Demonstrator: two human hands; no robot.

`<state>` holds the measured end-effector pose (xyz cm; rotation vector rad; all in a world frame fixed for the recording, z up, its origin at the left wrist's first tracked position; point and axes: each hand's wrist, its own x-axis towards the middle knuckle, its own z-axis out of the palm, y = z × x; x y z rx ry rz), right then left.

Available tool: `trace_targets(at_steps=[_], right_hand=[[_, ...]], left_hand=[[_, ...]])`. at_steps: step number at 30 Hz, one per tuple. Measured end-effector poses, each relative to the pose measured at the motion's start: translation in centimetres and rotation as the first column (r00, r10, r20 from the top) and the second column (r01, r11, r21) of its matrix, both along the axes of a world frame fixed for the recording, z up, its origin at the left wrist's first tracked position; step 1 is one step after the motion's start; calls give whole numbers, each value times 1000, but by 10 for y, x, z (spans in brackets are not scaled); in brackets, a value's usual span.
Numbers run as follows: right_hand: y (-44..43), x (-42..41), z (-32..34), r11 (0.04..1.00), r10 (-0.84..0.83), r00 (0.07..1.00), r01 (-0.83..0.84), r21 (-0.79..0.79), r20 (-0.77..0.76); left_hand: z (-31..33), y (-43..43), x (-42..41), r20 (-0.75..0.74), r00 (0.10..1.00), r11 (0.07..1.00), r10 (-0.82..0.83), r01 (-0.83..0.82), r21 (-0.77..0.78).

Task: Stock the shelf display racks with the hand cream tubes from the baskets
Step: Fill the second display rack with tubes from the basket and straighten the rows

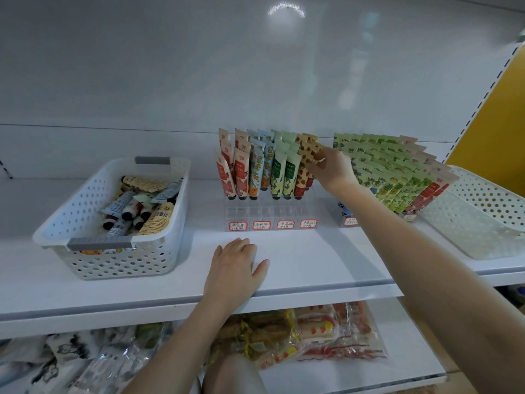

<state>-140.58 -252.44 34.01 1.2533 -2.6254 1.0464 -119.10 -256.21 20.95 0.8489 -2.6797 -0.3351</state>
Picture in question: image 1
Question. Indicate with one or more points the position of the person's right hand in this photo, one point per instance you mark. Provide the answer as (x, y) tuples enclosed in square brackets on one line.
[(335, 171)]

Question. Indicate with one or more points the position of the person's left hand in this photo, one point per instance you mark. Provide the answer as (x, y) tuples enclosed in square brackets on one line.
[(234, 279)]

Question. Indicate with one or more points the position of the row of hand cream tubes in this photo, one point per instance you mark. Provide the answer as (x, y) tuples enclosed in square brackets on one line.
[(385, 172)]

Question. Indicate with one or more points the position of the pile of pale hand cream tubes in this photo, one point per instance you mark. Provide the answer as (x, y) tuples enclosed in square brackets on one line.
[(143, 205)]

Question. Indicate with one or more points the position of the white perforated plastic basket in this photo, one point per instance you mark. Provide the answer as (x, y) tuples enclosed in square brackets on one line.
[(476, 225), (115, 258)]

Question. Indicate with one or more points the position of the white metal shelf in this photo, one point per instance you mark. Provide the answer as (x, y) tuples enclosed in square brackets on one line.
[(74, 291)]

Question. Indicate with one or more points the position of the person's right forearm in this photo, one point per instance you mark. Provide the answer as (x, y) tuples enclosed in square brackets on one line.
[(443, 283)]

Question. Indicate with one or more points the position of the person's left forearm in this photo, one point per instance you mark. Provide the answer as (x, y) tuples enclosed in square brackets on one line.
[(180, 353)]

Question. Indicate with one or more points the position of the person's right leg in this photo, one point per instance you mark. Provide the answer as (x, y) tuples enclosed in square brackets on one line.
[(234, 376)]

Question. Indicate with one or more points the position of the clear divider tray with labels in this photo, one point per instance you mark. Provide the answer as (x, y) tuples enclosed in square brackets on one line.
[(262, 225)]

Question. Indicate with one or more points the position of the pile of snack packets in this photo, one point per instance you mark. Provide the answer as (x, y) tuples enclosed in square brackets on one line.
[(312, 328)]

